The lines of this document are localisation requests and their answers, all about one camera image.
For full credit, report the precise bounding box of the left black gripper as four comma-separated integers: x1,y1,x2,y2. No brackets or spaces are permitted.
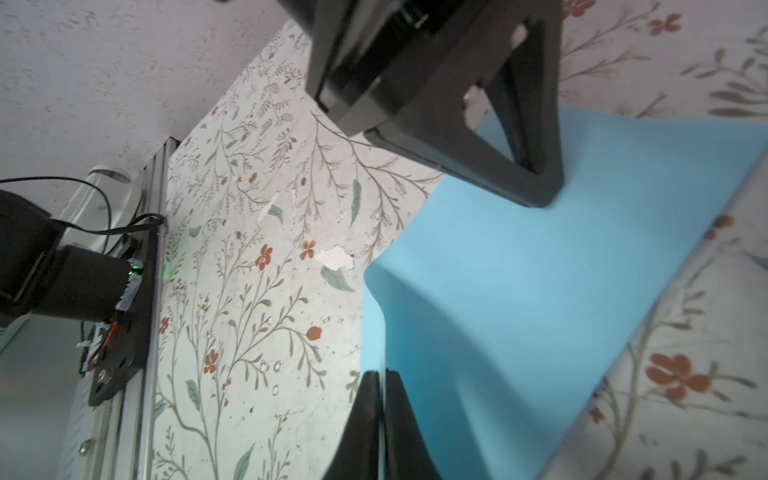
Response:
281,1,564,208

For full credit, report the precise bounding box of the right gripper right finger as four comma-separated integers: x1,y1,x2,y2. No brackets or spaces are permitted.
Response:
384,370,441,480

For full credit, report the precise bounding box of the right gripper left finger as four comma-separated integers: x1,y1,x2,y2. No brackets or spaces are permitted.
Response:
323,371,382,480

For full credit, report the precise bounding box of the light blue paper sheet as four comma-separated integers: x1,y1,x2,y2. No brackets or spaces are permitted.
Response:
364,107,767,479

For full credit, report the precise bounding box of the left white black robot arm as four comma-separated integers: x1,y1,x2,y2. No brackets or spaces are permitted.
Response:
1,1,564,324

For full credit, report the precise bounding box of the floral patterned table mat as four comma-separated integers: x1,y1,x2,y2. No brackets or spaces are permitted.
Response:
151,1,767,479

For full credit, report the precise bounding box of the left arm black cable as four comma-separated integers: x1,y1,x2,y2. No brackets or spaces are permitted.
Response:
0,175,168,238

